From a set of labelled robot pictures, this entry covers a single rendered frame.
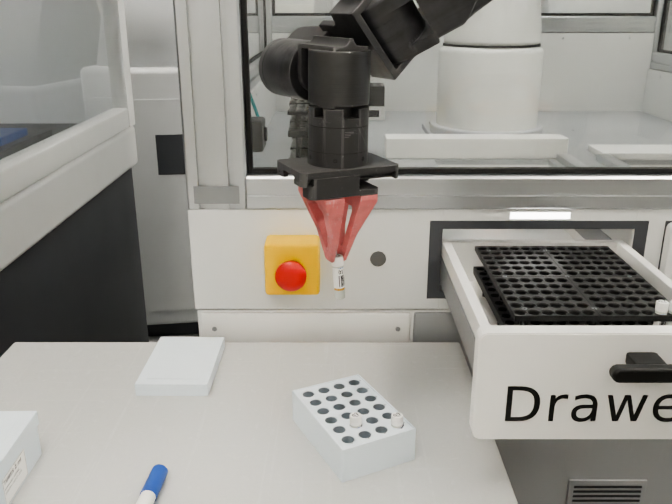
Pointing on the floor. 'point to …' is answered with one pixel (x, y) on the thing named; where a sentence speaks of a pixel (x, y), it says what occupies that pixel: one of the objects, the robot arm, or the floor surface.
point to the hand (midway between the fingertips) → (336, 252)
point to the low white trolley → (242, 426)
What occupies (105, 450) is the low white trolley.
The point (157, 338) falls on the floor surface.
